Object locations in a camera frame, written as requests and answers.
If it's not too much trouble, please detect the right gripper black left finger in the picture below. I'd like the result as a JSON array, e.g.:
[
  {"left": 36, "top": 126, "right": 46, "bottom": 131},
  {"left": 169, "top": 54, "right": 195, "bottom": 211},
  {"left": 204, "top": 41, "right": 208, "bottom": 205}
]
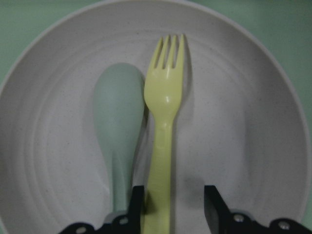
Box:
[{"left": 61, "top": 185, "right": 144, "bottom": 234}]

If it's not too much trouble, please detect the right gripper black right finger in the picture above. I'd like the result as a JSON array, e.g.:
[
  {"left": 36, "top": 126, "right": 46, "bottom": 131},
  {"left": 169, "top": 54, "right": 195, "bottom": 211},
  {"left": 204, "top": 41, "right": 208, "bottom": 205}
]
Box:
[{"left": 204, "top": 185, "right": 312, "bottom": 234}]

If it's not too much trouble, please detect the white round plate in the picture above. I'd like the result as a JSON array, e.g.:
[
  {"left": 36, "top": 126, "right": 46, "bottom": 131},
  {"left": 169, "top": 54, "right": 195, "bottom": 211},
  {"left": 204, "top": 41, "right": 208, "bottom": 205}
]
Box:
[{"left": 0, "top": 0, "right": 312, "bottom": 234}]

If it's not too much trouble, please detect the yellow plastic fork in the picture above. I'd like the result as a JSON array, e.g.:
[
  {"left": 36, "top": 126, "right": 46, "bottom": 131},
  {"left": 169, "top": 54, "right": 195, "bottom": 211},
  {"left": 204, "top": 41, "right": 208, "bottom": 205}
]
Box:
[{"left": 142, "top": 35, "right": 185, "bottom": 234}]

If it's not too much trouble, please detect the pale green spoon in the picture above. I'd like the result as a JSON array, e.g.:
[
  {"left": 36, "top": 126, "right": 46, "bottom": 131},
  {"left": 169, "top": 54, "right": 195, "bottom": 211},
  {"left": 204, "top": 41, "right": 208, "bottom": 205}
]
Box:
[{"left": 93, "top": 63, "right": 144, "bottom": 213}]

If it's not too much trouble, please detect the light green tray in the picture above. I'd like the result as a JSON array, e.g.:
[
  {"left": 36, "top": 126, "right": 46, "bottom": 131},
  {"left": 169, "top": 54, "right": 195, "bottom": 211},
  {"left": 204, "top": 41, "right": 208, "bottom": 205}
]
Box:
[{"left": 0, "top": 0, "right": 312, "bottom": 234}]

